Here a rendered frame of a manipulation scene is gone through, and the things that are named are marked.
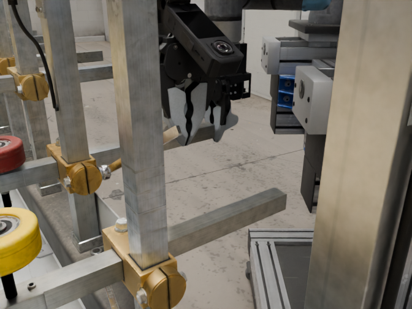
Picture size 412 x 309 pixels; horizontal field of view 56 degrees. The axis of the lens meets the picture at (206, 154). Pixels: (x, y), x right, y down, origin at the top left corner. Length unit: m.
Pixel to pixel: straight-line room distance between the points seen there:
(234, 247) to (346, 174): 1.71
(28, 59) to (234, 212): 0.51
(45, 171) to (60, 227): 0.16
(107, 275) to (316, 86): 0.41
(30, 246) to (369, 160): 0.34
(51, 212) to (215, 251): 1.12
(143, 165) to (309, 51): 0.81
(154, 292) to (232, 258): 1.38
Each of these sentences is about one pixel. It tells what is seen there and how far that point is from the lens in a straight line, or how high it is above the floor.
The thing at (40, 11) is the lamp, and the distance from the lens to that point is 0.61.
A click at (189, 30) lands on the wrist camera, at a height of 1.08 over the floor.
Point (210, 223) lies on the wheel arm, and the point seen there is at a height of 0.82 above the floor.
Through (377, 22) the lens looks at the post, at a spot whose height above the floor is 1.11.
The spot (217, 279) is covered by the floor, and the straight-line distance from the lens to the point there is 1.72.
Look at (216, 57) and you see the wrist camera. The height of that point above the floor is 1.06.
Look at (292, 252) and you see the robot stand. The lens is 1.55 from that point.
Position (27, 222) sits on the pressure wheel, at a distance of 0.44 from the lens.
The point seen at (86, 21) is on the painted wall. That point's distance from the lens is 9.78.
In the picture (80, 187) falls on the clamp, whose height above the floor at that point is 0.84.
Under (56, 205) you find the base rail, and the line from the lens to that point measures 0.90.
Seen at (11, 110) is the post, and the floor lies 0.84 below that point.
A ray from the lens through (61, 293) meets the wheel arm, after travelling 0.50.
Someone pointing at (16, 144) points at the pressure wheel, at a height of 0.91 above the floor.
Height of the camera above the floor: 1.13
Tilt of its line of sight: 23 degrees down
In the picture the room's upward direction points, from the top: straight up
